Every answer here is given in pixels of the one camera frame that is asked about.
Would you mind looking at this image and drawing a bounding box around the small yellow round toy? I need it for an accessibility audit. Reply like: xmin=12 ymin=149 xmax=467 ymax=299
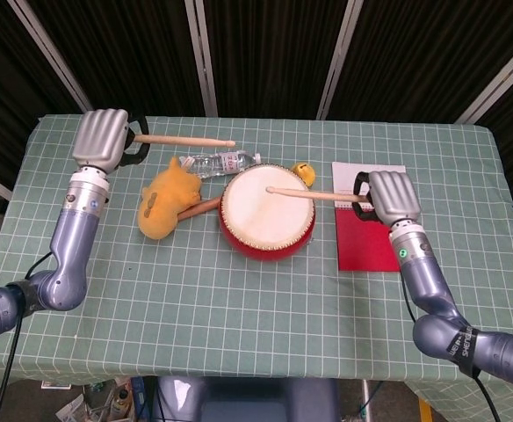
xmin=292 ymin=161 xmax=317 ymax=186

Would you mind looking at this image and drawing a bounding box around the orange plush animal toy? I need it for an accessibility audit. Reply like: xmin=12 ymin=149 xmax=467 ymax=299
xmin=138 ymin=156 xmax=204 ymax=242

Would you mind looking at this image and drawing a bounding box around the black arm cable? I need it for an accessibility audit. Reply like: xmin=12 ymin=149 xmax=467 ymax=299
xmin=0 ymin=252 xmax=60 ymax=422
xmin=403 ymin=272 xmax=503 ymax=422

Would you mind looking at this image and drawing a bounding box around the red cover spiral notebook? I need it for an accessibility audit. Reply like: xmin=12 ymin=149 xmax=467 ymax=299
xmin=330 ymin=161 xmax=423 ymax=273

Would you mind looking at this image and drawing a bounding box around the red drum white skin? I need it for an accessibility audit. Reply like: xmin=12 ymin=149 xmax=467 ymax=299
xmin=218 ymin=163 xmax=317 ymax=264

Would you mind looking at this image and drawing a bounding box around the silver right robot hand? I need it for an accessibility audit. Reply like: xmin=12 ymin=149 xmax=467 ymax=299
xmin=354 ymin=170 xmax=421 ymax=229

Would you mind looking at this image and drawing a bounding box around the brown wooden rod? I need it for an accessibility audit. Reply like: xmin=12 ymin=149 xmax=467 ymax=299
xmin=177 ymin=196 xmax=222 ymax=221

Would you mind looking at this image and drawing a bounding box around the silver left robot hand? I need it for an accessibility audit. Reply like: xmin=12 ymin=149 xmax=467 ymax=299
xmin=71 ymin=109 xmax=150 ymax=174

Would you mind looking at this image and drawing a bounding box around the green checked tablecloth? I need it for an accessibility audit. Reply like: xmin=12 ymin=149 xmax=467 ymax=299
xmin=0 ymin=113 xmax=513 ymax=422

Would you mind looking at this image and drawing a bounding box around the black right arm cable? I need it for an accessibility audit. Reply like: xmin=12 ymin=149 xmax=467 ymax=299
xmin=403 ymin=272 xmax=503 ymax=422

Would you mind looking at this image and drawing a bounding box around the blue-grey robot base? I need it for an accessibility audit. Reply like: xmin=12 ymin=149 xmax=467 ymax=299
xmin=155 ymin=375 xmax=341 ymax=422

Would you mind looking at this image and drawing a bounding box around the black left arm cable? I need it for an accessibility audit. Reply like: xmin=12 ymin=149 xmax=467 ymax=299
xmin=0 ymin=252 xmax=60 ymax=422

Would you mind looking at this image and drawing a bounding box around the clear plastic water bottle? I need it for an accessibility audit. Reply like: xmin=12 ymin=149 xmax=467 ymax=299
xmin=181 ymin=151 xmax=263 ymax=180

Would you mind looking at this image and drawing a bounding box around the light wooden drumstick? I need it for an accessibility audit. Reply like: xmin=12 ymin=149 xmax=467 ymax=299
xmin=265 ymin=186 xmax=367 ymax=204
xmin=133 ymin=134 xmax=236 ymax=149

